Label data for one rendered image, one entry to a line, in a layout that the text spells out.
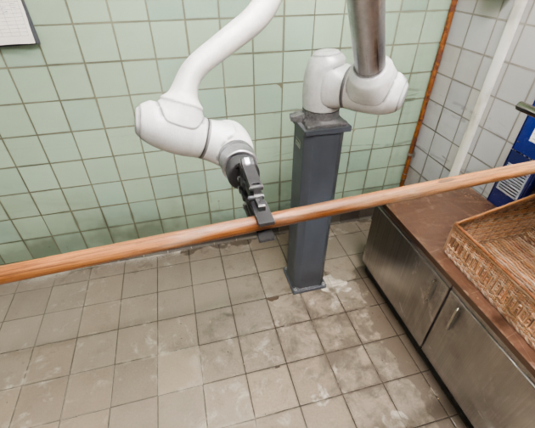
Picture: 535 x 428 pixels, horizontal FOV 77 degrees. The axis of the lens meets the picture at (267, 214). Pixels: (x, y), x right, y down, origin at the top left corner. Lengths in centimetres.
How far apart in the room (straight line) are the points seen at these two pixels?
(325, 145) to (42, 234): 168
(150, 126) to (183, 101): 9
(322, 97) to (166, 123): 74
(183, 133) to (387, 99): 76
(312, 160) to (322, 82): 32
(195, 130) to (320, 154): 76
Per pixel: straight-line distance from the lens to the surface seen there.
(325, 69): 137
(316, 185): 156
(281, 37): 186
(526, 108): 142
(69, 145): 199
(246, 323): 190
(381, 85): 127
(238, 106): 189
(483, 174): 86
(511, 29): 197
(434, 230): 169
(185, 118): 82
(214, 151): 85
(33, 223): 231
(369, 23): 111
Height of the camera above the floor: 156
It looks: 38 degrees down
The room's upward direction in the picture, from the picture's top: straight up
